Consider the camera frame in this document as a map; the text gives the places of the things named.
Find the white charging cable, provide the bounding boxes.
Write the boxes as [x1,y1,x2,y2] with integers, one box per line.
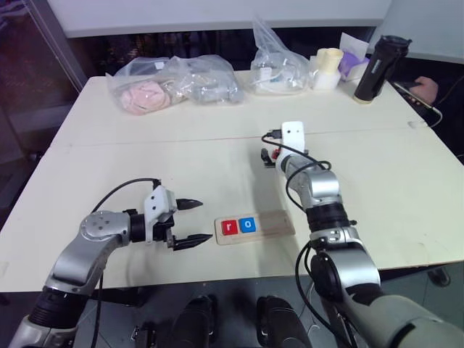
[429,104,444,128]

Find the purple and white tissue box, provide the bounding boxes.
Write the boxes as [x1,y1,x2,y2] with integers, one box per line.
[338,31,371,83]

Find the dark smartphone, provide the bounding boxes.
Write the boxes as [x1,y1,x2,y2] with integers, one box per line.
[393,81,436,109]

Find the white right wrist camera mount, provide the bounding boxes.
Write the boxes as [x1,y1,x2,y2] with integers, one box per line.
[281,120,306,155]

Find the cream cylindrical container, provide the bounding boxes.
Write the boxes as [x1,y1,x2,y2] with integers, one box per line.
[310,47,344,90]

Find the black drink tumbler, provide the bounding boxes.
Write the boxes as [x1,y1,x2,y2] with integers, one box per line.
[353,34,414,107]

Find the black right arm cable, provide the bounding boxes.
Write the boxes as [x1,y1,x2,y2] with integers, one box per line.
[261,128,340,348]

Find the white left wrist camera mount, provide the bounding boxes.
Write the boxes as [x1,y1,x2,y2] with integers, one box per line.
[142,185,178,247]

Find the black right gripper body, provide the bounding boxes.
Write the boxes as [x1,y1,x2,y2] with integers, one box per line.
[259,146,276,170]

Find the clear bag with pink contents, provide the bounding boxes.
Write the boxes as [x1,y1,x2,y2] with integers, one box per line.
[106,54,246,117]

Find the wooden letter tray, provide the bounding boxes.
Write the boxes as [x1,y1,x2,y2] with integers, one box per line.
[214,209,297,246]

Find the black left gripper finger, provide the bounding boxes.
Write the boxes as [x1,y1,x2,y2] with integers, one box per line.
[175,197,204,212]
[170,233,214,252]

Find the dark rounded shape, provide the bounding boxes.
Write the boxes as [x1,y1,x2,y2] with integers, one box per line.
[173,295,218,348]
[255,295,313,348]

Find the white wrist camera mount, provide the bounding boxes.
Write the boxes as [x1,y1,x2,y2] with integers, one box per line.
[142,185,178,247]
[281,120,306,155]

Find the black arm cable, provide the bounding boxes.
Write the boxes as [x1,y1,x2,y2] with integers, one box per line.
[261,128,340,348]
[89,177,163,348]

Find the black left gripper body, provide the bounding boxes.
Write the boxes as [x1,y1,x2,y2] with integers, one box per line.
[151,212,178,252]

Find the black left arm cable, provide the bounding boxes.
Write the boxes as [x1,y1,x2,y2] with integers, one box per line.
[89,177,163,348]

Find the black caster wheel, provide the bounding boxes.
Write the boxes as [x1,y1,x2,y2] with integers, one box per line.
[429,266,452,287]

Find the clear bag with white contents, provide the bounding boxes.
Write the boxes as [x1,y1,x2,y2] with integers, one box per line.
[249,13,313,96]

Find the bystander bare hand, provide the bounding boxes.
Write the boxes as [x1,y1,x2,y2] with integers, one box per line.
[413,76,440,106]

